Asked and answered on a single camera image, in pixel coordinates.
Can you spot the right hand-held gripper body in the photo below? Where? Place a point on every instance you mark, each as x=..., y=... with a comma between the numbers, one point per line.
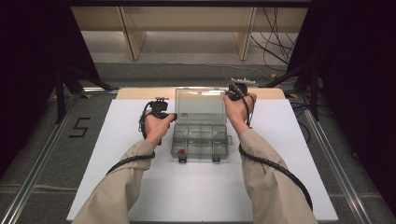
x=237, y=90

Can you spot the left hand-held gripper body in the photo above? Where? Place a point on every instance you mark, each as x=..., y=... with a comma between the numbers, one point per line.
x=158, y=107

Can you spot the transparent grey compartment box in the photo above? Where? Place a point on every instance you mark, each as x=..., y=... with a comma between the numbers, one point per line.
x=200, y=107

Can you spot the small red round part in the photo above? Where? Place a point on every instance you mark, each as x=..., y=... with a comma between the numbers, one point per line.
x=181, y=152

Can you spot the person's left hand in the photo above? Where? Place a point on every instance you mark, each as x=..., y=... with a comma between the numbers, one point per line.
x=157, y=127

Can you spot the person's right hand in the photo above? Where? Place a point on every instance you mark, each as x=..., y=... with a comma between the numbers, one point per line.
x=238, y=113

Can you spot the white power strip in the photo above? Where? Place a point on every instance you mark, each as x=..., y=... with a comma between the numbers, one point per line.
x=246, y=81

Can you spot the black metal stand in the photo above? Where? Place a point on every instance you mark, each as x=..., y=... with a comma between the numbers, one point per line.
x=60, y=93
x=313, y=93

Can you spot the white board sheet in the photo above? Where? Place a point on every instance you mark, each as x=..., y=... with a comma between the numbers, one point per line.
x=199, y=193

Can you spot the black curtain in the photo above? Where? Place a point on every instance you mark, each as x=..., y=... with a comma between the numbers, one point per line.
x=31, y=62
x=358, y=77

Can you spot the aluminium floor rail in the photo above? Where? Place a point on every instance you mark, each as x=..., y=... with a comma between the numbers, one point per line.
x=34, y=174
x=336, y=168

